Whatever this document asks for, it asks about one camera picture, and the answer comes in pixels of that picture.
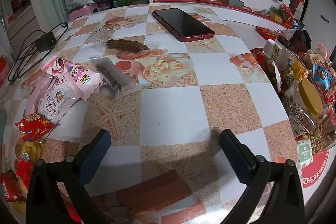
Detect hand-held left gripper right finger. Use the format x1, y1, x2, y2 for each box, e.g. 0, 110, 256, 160
219, 129, 305, 224

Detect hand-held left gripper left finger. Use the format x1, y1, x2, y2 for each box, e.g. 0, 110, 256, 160
25, 129, 112, 224

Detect yellow pastry clear packet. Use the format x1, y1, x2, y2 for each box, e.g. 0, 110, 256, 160
14, 140, 45, 169

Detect pink white biscuit packet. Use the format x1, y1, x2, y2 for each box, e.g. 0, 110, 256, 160
37, 76, 84, 125

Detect pile of snacks and jars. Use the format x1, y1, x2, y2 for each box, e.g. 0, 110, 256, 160
249, 47, 336, 189

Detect red printed snack packet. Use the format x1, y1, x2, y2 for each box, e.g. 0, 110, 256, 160
15, 113, 57, 141

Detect small red stick packet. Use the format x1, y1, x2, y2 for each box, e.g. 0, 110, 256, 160
16, 153, 34, 188

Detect green white wipe packet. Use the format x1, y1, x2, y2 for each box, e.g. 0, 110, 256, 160
297, 139, 313, 169

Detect dark snack bar clear packet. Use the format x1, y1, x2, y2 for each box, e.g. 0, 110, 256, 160
89, 56, 134, 100

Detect pink cartoon snack packet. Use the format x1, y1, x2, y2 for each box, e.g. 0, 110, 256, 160
42, 56, 103, 102

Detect clear jar gold lid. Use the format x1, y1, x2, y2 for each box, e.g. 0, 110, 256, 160
285, 77, 328, 135

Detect brown dried snack clear packet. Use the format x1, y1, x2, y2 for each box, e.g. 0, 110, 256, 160
95, 39, 160, 55

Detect black power adapter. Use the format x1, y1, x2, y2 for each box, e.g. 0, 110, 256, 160
35, 32, 57, 52

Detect red smartphone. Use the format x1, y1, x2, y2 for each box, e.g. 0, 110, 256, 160
152, 8, 216, 43

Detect pink plastic stool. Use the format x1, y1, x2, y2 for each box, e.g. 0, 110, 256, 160
67, 2, 101, 21

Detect flowering pot plant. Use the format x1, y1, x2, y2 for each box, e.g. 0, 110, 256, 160
270, 4, 293, 22

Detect grey green box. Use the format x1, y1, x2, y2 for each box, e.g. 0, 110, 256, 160
220, 0, 244, 8

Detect black power cable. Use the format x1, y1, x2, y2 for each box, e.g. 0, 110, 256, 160
8, 22, 69, 83

